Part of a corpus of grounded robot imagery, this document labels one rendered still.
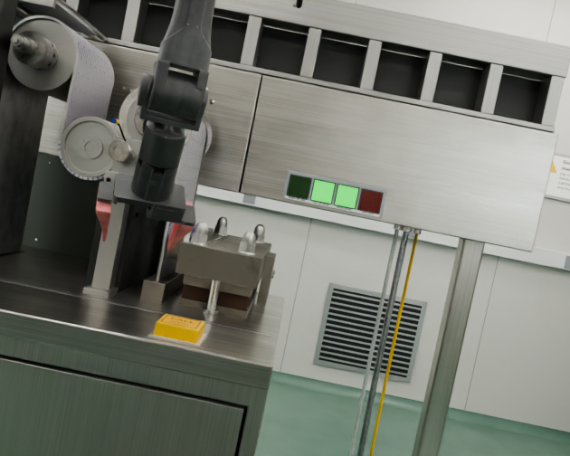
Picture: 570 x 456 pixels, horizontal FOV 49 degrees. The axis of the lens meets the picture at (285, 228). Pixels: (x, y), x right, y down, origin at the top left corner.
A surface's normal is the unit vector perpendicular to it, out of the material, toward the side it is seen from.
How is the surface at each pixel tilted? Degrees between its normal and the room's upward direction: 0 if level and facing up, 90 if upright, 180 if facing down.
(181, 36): 94
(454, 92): 90
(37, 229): 90
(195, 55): 94
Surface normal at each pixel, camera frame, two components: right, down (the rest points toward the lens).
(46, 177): -0.03, 0.05
